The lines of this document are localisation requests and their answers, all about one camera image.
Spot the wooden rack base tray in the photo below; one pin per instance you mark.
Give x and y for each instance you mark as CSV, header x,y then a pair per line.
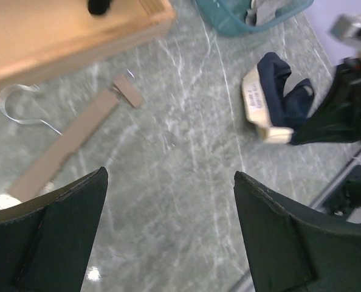
x,y
40,40

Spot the beige clip hanger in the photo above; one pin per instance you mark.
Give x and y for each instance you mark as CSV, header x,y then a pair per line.
x,y
45,168

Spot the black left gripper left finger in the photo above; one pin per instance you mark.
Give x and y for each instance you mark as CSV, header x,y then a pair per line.
x,y
46,242

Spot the navy underwear cream waistband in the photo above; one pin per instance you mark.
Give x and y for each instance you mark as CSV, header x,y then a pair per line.
x,y
276,115

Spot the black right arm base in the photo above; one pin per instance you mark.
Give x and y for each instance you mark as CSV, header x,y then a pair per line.
x,y
343,201

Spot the grey and pink underwear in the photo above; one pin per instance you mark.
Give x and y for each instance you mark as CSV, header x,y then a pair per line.
x,y
263,11

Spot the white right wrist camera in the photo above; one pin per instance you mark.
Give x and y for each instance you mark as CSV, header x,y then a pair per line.
x,y
347,29

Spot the aluminium mounting rail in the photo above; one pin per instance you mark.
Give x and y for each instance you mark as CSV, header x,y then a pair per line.
x,y
347,170

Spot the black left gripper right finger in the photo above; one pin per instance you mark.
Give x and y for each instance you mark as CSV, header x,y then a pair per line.
x,y
291,247

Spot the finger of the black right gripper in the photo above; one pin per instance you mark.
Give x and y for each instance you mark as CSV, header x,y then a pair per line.
x,y
328,122

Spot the teal plastic basin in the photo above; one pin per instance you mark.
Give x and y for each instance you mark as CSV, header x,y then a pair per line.
x,y
228,17

